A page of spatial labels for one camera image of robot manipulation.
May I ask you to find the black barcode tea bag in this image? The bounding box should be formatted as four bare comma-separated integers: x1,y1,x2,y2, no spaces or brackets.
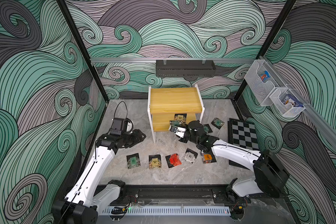
127,153,141,169

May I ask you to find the yellow label tea bag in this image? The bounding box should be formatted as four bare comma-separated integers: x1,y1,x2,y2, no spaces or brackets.
148,155,161,169
174,113,187,126

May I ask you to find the green label tea bag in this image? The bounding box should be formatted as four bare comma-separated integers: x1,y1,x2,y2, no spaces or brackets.
169,120,185,128

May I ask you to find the orange label tea bag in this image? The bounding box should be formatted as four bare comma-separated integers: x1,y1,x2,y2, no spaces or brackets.
200,152,217,164

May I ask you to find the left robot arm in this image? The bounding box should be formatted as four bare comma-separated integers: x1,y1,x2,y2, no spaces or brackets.
51,118,146,224

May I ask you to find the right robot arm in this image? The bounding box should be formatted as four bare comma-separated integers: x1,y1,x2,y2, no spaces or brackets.
178,120,289,198

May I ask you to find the white metal wooden shelf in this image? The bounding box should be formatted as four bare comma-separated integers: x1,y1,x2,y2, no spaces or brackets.
147,85,205,142

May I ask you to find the black chessboard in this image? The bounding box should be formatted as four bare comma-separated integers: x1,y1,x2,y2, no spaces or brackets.
228,118,262,169

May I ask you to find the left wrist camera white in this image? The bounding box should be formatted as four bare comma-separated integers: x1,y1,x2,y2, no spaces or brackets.
125,118,134,133

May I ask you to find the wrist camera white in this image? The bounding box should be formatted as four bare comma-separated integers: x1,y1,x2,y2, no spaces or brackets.
125,118,134,133
169,125,186,138

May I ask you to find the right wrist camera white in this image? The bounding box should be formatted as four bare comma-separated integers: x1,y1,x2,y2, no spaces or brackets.
169,125,186,138

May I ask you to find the black wire mesh basket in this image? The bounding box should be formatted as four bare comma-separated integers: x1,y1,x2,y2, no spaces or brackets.
155,60,217,81

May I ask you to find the aluminium wall rail back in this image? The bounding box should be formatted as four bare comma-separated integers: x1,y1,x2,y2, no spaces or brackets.
90,57,255,64

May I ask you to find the aluminium wall rail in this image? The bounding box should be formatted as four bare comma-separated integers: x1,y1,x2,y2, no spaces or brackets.
90,57,255,64
259,56,336,154

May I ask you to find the white slotted cable duct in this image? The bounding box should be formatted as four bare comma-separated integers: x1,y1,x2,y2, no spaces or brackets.
100,206,231,217

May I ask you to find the black frame post left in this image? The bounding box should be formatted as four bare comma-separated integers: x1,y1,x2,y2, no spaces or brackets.
56,0,109,104

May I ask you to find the black frame post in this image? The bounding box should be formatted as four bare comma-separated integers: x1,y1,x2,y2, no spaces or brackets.
56,0,109,104
233,0,297,101

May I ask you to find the clear wall bin upper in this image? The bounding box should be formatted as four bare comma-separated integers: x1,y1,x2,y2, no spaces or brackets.
245,60,278,106

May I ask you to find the clear wall bin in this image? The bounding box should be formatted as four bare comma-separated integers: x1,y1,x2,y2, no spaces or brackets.
245,60,278,106
269,87,305,118

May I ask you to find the clear wall bin lower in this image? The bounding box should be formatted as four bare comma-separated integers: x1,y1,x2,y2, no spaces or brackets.
269,87,305,118

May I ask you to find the black frame post right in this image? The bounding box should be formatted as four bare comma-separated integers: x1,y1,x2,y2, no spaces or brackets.
233,0,297,101

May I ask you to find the aluminium wall rail right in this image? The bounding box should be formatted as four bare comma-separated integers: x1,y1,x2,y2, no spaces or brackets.
259,56,336,154

